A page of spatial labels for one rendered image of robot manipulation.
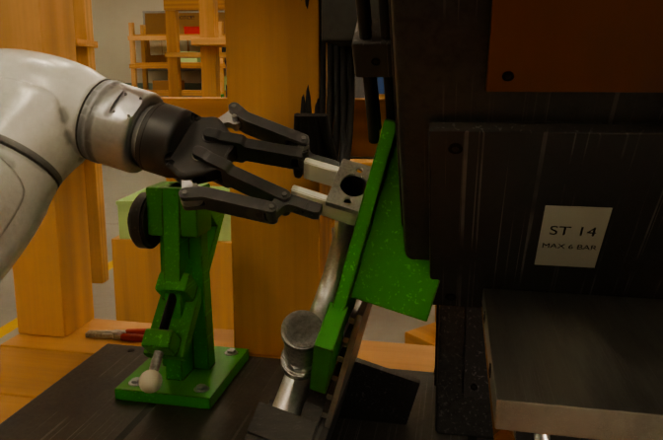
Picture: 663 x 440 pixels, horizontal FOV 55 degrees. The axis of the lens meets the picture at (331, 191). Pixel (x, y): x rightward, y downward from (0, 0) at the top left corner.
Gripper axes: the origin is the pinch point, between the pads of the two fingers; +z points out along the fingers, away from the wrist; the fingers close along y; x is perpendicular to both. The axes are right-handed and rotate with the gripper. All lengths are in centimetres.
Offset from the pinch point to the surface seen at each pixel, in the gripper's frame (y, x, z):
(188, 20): 671, 686, -455
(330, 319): -13.9, -2.4, 4.5
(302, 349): -16.4, 0.0, 3.0
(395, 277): -9.1, -4.2, 8.8
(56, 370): -19, 41, -35
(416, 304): -10.3, -3.0, 11.2
